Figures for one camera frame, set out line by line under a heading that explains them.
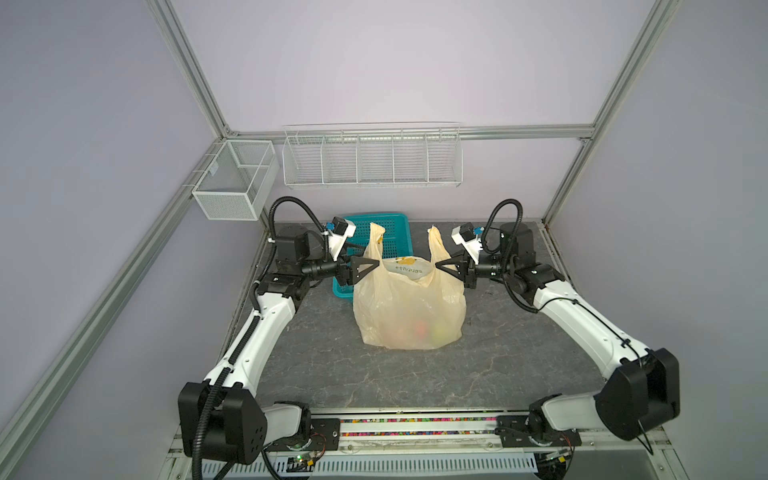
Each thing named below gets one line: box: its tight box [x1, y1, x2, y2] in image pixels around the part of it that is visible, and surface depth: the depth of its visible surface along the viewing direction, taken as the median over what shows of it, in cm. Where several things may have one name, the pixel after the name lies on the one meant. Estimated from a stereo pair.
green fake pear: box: [432, 322, 450, 342], surface depth 86 cm
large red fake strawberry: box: [413, 321, 427, 339], surface depth 87 cm
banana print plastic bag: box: [353, 223, 467, 351], surface depth 81 cm
